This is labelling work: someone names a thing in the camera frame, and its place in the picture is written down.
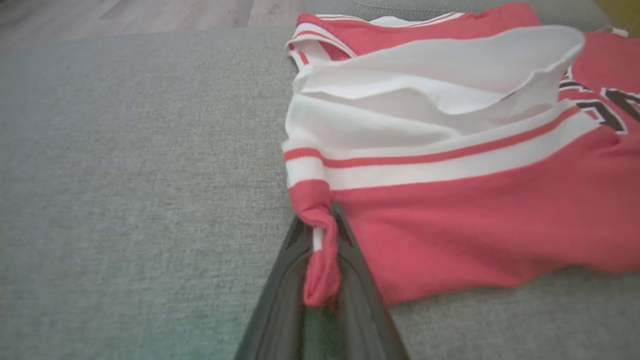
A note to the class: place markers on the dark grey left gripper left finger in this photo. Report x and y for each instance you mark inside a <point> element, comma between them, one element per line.
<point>280,325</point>

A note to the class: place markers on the wide grey sofa seat cushion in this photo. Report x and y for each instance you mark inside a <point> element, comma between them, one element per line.
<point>125,200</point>

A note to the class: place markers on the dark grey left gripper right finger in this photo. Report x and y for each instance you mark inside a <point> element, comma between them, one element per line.
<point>360,325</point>

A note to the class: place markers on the yellow sofa backrest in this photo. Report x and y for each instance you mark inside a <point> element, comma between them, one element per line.
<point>622,12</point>

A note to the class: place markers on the red and white basketball jersey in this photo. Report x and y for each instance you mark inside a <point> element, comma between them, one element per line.
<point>475,225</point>

